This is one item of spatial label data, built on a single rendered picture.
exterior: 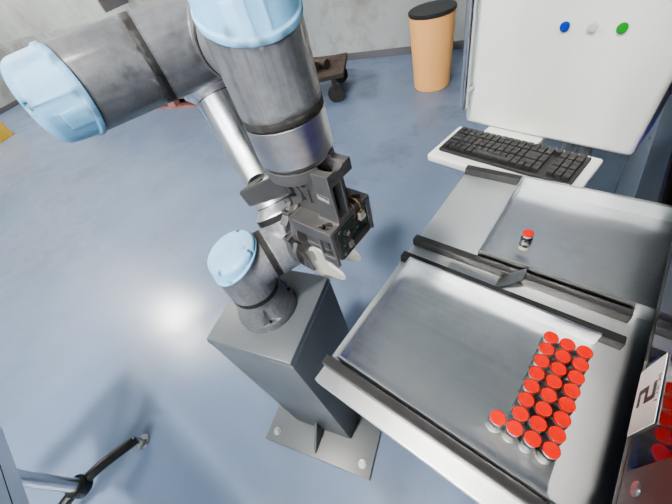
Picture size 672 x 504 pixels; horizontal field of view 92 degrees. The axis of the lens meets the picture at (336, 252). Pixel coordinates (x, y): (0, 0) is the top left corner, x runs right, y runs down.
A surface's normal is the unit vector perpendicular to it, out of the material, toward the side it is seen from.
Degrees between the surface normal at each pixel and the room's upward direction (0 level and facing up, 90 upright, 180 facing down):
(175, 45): 74
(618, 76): 90
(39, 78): 55
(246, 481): 0
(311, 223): 0
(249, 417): 0
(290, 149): 90
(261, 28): 87
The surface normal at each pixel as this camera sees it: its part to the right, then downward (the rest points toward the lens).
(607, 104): -0.69, 0.63
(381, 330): -0.22, -0.65
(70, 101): 0.45, 0.57
